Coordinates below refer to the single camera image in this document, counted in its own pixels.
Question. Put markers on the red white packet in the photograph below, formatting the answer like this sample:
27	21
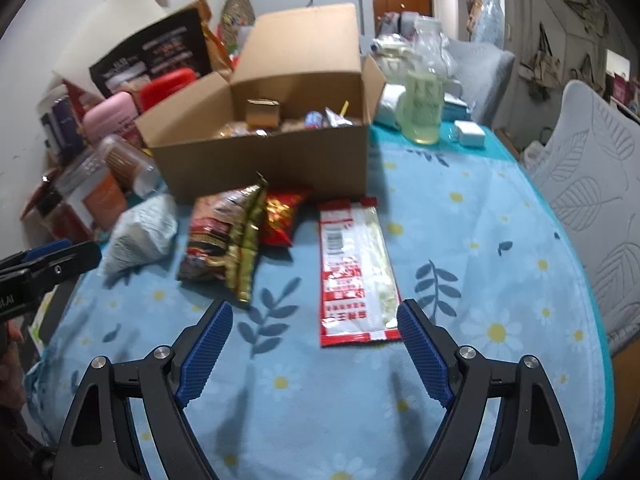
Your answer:
350	270

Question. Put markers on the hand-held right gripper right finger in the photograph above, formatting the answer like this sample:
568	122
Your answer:
422	350

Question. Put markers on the glass bottle yellow liquid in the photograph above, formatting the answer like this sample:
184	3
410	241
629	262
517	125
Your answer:
422	100

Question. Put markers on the white lid jar purple label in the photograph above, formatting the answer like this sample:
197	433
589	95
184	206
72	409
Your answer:
60	125

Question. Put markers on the red gold snack bag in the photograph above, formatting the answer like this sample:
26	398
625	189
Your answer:
280	215

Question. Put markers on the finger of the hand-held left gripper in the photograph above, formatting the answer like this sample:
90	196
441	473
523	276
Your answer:
47	250
75	262

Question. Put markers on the red lid container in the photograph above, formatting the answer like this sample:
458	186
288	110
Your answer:
167	87

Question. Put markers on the clear tube brown contents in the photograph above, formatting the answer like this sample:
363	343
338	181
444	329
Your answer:
127	162

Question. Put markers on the clear jar orange label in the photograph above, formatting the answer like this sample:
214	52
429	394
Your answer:
95	195

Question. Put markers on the white board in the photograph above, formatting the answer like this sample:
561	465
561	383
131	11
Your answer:
115	15

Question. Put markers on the small tan box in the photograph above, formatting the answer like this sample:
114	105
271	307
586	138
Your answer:
262	112

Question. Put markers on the white patterned snack packet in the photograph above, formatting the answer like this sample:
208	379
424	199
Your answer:
142	232

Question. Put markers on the decorative woven plate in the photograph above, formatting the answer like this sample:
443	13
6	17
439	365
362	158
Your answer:
237	10

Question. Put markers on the grey leaf pattern chair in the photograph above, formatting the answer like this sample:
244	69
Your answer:
590	185

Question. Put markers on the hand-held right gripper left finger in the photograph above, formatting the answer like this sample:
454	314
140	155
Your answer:
207	355

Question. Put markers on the blue floral tablecloth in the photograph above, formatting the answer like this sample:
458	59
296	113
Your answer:
475	240

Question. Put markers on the white paper roll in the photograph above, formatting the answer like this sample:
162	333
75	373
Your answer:
390	105

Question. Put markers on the person's left hand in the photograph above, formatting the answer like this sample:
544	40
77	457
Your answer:
11	375

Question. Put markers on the grey backpack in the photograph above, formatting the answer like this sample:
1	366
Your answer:
395	24

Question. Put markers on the pink lid jar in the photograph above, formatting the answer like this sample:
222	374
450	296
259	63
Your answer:
107	117

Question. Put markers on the white charger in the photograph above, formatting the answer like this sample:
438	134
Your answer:
470	134

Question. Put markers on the dark jar black lid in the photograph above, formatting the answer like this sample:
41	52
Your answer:
62	215

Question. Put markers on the wooden door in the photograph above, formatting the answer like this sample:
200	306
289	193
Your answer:
400	0

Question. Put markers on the brown cardboard box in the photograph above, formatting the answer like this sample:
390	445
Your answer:
260	160

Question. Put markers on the grey sofa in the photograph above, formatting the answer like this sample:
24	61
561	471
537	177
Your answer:
482	75

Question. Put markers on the dark brown snack bag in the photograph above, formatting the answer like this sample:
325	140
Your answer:
220	240

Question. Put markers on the large black printed bag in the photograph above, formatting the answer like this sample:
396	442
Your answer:
150	50

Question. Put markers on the blue tissue box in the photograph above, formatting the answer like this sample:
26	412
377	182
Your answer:
456	106

